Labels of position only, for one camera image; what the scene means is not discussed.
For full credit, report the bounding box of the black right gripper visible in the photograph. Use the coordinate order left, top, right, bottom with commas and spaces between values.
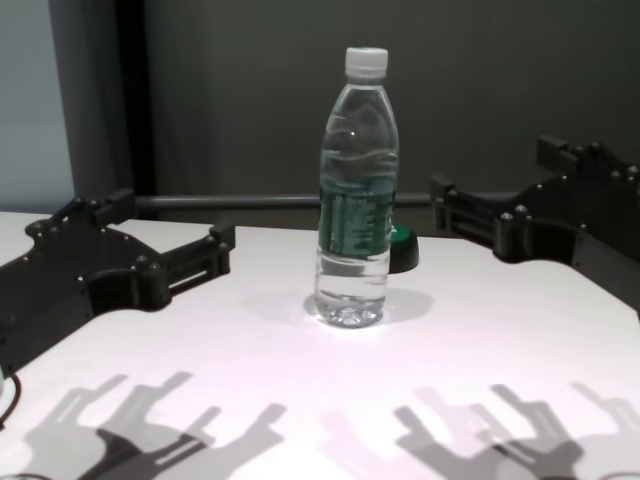
429, 133, 640, 317

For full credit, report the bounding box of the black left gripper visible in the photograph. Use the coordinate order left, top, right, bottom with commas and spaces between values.
0, 188, 237, 377

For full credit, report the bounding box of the clear water bottle green label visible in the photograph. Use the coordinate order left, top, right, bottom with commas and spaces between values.
313, 45, 402, 328

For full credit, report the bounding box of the green YES button black base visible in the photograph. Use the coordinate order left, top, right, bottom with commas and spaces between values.
387, 222, 420, 275

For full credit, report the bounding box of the low grey wall rail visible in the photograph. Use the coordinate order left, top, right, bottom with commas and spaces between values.
134, 192, 436, 211

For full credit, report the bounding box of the black vertical wall post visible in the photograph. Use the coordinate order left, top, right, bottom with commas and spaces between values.
113, 0, 159, 221

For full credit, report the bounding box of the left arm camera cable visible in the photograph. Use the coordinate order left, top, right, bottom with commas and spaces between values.
0, 373, 24, 432

